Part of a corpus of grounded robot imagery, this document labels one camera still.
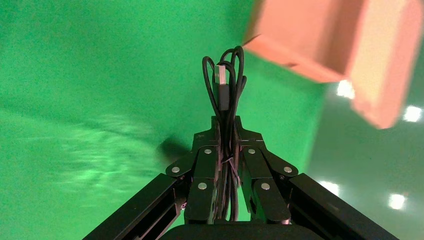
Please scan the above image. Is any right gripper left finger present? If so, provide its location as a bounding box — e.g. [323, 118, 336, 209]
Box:
[82, 115, 222, 240]

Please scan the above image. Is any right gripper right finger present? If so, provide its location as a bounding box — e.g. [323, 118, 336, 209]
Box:
[231, 115, 400, 240]

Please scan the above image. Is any black USB cable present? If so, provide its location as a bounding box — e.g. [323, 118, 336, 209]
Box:
[201, 45, 248, 223]

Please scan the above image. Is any open brown cardboard box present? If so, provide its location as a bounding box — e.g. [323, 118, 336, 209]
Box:
[242, 0, 424, 130]

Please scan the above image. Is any green table cloth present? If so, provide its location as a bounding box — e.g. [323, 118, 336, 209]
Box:
[0, 0, 328, 240]

